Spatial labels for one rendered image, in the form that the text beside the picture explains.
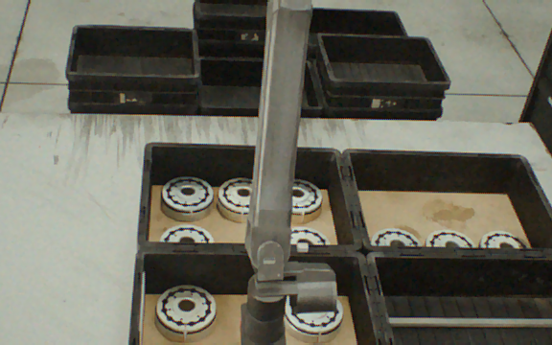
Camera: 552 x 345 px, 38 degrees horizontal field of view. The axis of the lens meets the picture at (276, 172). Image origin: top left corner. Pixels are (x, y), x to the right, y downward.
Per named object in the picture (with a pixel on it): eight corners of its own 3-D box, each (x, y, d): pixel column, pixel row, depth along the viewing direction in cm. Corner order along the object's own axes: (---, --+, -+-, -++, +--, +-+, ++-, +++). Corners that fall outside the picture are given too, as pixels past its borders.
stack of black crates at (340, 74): (311, 191, 276) (330, 80, 247) (300, 138, 298) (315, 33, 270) (422, 191, 282) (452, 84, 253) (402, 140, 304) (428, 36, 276)
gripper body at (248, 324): (281, 309, 126) (285, 279, 121) (287, 364, 119) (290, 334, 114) (240, 310, 125) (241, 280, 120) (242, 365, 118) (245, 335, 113)
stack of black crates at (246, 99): (195, 189, 270) (198, 106, 248) (192, 136, 293) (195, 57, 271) (310, 190, 276) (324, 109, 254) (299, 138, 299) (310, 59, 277)
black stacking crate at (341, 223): (137, 293, 144) (137, 248, 137) (145, 187, 167) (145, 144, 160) (352, 295, 149) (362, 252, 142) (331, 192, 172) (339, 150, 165)
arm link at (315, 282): (250, 227, 118) (258, 241, 110) (326, 224, 120) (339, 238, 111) (251, 305, 120) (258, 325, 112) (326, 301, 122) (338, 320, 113)
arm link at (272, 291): (246, 266, 115) (250, 298, 111) (293, 264, 116) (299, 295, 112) (244, 296, 119) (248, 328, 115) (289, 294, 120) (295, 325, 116)
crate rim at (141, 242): (136, 256, 138) (135, 246, 136) (144, 150, 161) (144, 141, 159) (361, 260, 143) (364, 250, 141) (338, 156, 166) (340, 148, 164)
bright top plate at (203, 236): (159, 264, 144) (159, 263, 143) (159, 226, 151) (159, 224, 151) (215, 264, 145) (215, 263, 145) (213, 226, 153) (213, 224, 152)
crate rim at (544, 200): (361, 260, 143) (364, 250, 141) (338, 156, 166) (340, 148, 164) (572, 264, 148) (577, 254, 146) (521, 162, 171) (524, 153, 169)
